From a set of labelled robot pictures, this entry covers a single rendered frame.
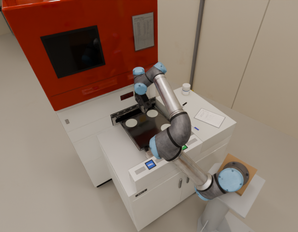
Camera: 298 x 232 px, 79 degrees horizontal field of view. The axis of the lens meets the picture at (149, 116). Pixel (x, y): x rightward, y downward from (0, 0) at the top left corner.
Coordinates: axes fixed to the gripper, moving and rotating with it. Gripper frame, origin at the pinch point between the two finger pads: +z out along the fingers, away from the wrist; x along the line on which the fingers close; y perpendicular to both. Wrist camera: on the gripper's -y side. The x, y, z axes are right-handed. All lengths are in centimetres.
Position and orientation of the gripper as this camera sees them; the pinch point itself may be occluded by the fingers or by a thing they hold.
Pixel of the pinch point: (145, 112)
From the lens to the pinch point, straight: 136.6
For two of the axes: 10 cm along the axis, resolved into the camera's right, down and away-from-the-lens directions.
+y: -5.0, -5.7, 6.5
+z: 0.8, 7.2, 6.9
